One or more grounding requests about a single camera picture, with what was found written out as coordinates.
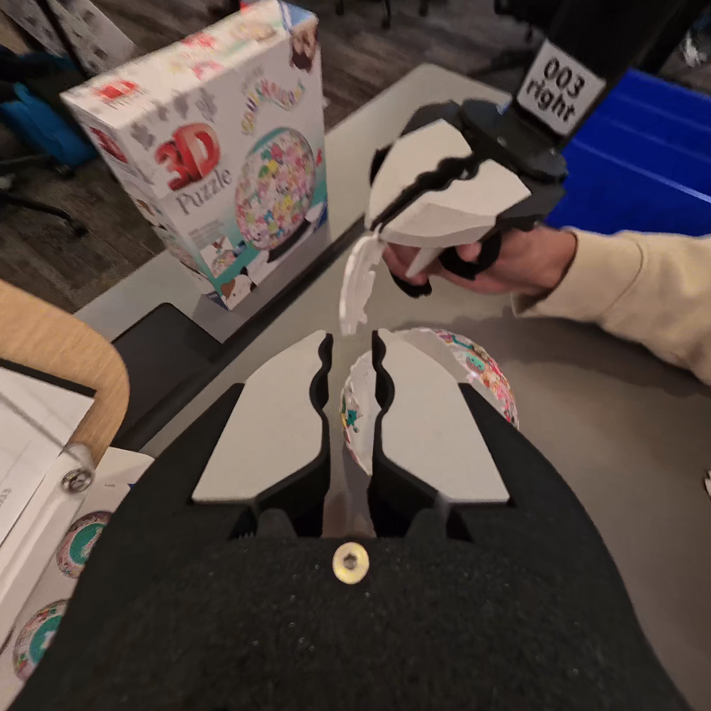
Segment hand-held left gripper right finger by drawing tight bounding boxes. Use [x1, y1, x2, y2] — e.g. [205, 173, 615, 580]
[369, 329, 511, 514]

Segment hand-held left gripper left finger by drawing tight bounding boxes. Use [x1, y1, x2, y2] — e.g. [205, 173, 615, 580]
[193, 330, 336, 514]

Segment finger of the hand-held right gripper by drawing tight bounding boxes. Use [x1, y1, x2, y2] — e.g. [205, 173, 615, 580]
[367, 120, 478, 228]
[384, 173, 534, 278]

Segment colourful puzzle ball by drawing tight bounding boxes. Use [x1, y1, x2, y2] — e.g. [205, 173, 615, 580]
[339, 326, 521, 534]

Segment white puzzle piece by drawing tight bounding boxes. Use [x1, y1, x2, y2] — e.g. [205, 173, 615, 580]
[339, 234, 385, 334]

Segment person's right forearm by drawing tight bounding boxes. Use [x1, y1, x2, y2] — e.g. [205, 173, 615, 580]
[517, 228, 711, 384]

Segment puzzle box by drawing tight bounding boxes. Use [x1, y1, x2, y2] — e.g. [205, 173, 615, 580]
[61, 0, 330, 312]

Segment person's right hand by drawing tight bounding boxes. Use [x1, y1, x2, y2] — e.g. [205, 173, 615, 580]
[384, 223, 578, 296]

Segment blue plastic bin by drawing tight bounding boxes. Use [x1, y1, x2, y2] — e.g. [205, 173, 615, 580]
[550, 69, 711, 236]

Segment sheet with round pictures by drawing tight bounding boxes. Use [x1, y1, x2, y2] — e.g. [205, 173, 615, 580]
[0, 445, 156, 684]

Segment blue office chair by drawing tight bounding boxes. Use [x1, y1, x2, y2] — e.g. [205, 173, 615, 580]
[0, 50, 99, 234]

